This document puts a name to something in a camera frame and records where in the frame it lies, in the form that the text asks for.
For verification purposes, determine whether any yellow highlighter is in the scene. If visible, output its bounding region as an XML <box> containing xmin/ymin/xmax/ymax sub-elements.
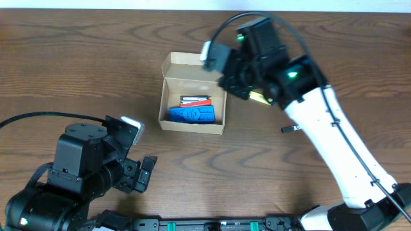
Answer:
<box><xmin>249</xmin><ymin>91</ymin><xmax>270</xmax><ymax>106</ymax></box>

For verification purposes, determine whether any brown cardboard box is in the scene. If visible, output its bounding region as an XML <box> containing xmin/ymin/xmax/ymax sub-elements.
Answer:
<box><xmin>158</xmin><ymin>52</ymin><xmax>227</xmax><ymax>135</ymax></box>

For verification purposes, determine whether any blue plastic holder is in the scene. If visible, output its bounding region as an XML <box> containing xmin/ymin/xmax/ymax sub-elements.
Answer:
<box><xmin>168</xmin><ymin>106</ymin><xmax>216</xmax><ymax>124</ymax></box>

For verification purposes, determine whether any red lighter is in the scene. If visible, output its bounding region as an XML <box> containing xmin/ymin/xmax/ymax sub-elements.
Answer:
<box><xmin>179</xmin><ymin>99</ymin><xmax>211</xmax><ymax>107</ymax></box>

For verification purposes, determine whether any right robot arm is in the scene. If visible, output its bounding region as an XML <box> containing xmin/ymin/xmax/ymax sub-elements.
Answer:
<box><xmin>202</xmin><ymin>12</ymin><xmax>410</xmax><ymax>230</ymax></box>

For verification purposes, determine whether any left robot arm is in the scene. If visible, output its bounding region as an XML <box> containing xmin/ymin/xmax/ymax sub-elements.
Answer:
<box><xmin>5</xmin><ymin>117</ymin><xmax>157</xmax><ymax>230</ymax></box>

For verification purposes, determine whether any black marker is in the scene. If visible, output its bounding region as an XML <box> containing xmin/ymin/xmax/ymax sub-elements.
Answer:
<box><xmin>281</xmin><ymin>125</ymin><xmax>301</xmax><ymax>133</ymax></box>

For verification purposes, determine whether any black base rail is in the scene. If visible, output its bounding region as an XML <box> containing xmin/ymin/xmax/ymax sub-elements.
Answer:
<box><xmin>82</xmin><ymin>210</ymin><xmax>302</xmax><ymax>231</ymax></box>

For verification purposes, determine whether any left black cable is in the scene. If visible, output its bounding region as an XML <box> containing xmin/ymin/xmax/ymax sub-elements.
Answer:
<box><xmin>0</xmin><ymin>111</ymin><xmax>107</xmax><ymax>130</ymax></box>

